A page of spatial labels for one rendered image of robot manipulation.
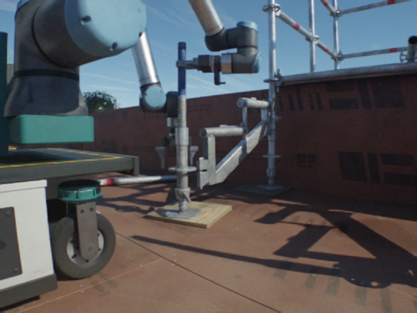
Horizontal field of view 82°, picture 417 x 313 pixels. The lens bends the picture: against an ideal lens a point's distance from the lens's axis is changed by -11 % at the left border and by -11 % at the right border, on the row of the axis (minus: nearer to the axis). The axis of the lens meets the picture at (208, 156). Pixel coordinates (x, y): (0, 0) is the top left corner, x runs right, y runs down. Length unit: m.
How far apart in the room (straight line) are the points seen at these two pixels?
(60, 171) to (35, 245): 0.16
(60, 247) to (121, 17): 0.54
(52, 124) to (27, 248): 0.25
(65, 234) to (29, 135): 0.26
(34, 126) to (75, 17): 0.23
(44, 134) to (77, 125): 0.07
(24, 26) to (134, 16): 0.25
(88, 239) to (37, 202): 0.20
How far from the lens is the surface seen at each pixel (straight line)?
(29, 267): 0.64
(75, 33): 0.52
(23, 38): 0.68
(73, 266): 0.77
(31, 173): 0.59
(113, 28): 0.52
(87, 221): 0.72
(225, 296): 0.69
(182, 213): 1.21
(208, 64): 1.13
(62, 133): 0.62
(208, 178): 1.29
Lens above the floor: 0.38
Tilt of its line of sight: 5 degrees down
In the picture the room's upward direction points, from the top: straight up
